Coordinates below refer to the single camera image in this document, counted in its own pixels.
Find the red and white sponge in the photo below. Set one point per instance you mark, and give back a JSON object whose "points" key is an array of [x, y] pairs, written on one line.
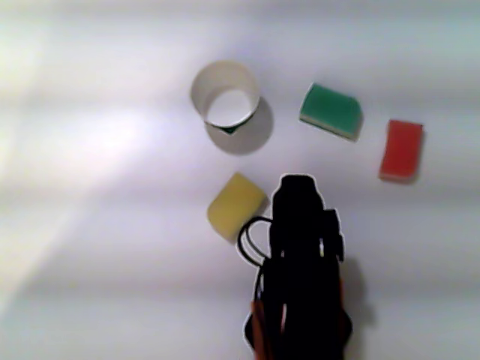
{"points": [[400, 150]]}

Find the yellow and white sponge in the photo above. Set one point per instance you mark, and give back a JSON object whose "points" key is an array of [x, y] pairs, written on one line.
{"points": [[234, 206]]}

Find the white paper cup green band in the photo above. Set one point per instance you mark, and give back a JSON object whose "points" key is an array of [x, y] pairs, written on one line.
{"points": [[221, 80]]}

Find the green and white sponge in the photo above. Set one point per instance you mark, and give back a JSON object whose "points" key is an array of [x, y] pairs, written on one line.
{"points": [[330, 110]]}

